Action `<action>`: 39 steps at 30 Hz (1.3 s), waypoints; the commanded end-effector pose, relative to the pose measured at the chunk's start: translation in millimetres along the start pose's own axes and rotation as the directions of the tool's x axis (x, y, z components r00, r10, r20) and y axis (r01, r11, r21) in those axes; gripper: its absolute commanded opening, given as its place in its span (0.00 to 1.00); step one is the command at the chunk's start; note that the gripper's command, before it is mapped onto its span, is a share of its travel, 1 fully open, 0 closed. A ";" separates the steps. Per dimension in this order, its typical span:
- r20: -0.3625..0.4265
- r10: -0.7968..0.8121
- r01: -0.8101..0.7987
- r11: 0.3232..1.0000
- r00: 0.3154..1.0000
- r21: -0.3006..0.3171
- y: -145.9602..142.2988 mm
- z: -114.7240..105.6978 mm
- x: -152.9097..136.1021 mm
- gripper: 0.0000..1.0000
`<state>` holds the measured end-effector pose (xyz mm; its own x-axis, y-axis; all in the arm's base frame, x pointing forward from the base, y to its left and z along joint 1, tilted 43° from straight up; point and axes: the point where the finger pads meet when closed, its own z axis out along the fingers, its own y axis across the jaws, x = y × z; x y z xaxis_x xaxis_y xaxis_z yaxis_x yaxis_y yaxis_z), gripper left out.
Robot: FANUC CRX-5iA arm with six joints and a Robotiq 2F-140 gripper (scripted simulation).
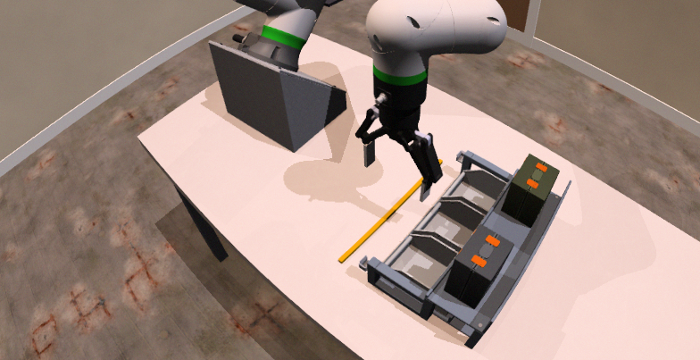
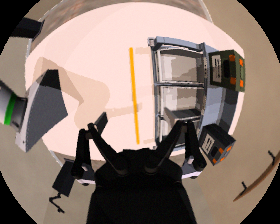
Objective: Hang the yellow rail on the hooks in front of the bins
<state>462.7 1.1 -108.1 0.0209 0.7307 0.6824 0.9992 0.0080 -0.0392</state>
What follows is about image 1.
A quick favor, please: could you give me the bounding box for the yellow bar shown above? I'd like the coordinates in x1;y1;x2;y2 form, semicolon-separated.
338;178;423;263

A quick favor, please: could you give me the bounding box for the dark grey metal rack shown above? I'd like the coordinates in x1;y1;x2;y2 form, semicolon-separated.
359;150;571;349

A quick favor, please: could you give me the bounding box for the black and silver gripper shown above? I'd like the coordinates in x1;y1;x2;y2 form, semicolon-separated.
355;104;443;202

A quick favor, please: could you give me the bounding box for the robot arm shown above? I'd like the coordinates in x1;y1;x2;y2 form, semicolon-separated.
232;0;507;111

